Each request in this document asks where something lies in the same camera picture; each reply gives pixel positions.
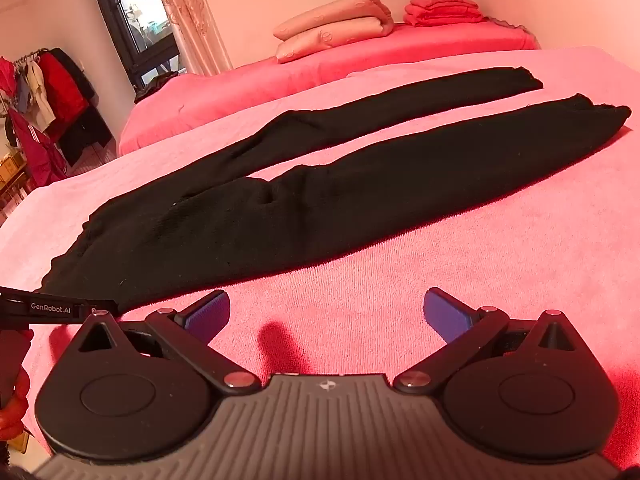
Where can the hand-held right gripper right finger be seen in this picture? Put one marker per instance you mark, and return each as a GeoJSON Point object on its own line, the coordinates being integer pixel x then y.
{"type": "Point", "coordinates": [445, 312]}

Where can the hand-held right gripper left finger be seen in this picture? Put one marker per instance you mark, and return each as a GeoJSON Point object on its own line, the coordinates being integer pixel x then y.
{"type": "Point", "coordinates": [207, 316]}

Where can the black pants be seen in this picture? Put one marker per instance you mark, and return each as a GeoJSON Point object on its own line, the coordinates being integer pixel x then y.
{"type": "Point", "coordinates": [300, 220]}

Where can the person's left hand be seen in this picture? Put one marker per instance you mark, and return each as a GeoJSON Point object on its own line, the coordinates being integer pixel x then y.
{"type": "Point", "coordinates": [10, 421]}

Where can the pink fleece blanket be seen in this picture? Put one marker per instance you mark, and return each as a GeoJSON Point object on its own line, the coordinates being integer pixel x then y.
{"type": "Point", "coordinates": [450, 265]}

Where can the wooden cabinet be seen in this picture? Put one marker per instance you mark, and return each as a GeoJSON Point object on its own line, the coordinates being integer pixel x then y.
{"type": "Point", "coordinates": [11, 175]}

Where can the rack of hanging clothes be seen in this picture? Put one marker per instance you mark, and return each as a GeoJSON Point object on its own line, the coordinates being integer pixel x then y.
{"type": "Point", "coordinates": [55, 100]}

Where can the dark cloth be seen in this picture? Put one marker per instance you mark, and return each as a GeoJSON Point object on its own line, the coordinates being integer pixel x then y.
{"type": "Point", "coordinates": [155, 87]}

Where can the bed with pink cover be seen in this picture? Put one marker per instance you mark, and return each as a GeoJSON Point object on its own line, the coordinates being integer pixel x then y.
{"type": "Point", "coordinates": [350, 55]}

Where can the pale pink pillow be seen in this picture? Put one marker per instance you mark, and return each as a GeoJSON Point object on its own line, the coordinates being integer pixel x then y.
{"type": "Point", "coordinates": [330, 40]}
{"type": "Point", "coordinates": [332, 10]}

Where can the patterned curtain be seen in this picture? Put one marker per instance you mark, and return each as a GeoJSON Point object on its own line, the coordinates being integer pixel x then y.
{"type": "Point", "coordinates": [192, 15]}

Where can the dark framed window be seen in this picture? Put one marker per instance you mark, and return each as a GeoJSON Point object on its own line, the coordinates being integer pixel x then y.
{"type": "Point", "coordinates": [137, 20]}

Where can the stack of folded red blankets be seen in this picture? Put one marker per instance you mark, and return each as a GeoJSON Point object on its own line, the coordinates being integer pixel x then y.
{"type": "Point", "coordinates": [442, 9]}

